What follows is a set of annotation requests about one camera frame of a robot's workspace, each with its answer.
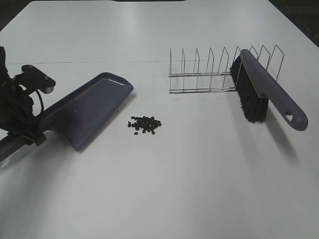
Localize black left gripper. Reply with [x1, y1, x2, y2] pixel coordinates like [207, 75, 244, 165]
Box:
[0, 77, 46, 146]

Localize purple plastic dustpan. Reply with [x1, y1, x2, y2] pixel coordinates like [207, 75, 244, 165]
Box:
[0, 72, 134, 161]

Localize pile of coffee beans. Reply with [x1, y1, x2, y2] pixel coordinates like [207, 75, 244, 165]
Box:
[127, 116, 162, 135]

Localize purple hand brush black bristles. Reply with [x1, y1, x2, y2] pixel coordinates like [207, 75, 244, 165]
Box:
[230, 49, 309, 131]

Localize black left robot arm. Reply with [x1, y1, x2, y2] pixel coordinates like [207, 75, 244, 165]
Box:
[0, 46, 56, 145]

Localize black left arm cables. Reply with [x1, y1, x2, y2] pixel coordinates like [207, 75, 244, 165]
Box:
[31, 89, 44, 118]

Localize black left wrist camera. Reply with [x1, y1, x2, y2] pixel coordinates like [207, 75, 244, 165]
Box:
[14, 65, 56, 95]

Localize chrome wire dish rack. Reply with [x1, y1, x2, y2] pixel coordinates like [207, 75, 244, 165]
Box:
[168, 44, 285, 94]

